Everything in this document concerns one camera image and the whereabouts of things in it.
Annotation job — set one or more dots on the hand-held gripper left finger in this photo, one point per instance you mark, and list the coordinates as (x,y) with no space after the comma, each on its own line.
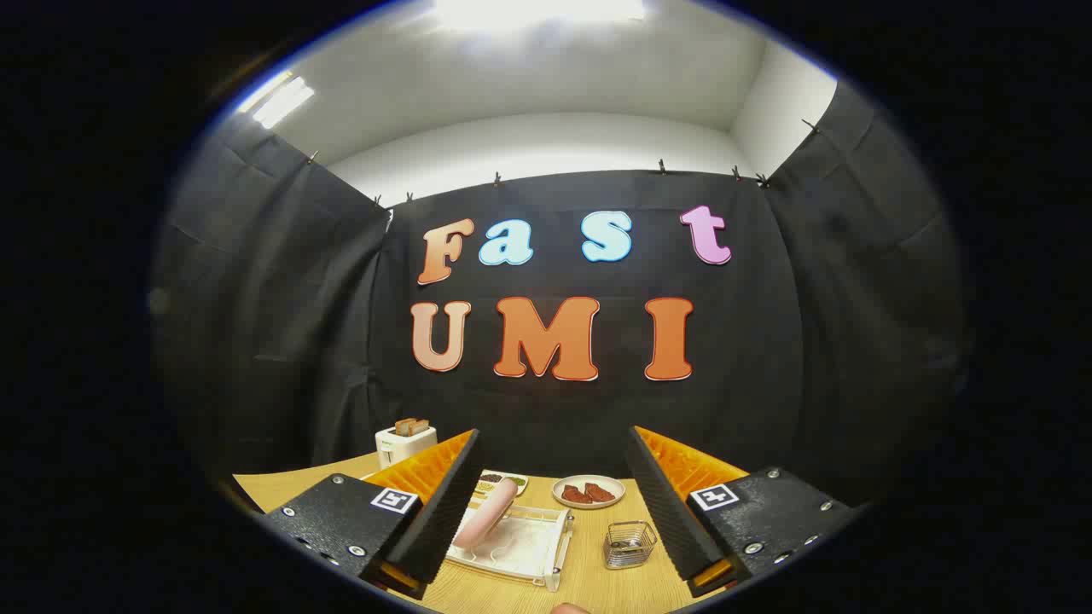
(444,520)

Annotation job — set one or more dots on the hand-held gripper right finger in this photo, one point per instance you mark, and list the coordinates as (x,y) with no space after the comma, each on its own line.
(670,512)

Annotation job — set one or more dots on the pink plate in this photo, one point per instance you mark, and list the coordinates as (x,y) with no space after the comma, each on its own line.
(486,516)

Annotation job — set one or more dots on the white divided dish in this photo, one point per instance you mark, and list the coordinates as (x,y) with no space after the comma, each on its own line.
(495,479)

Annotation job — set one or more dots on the cream round plate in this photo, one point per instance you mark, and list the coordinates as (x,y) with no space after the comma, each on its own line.
(589,505)

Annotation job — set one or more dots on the red steak piece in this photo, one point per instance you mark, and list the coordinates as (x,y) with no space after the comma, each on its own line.
(600,492)
(576,494)

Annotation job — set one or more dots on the white toaster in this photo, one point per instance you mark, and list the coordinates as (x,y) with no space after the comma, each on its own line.
(405,448)

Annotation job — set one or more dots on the black backdrop cloth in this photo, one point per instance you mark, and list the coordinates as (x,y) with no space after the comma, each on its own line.
(597,409)

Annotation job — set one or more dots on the ceiling light panel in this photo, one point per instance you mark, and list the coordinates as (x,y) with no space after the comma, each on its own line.
(280,101)

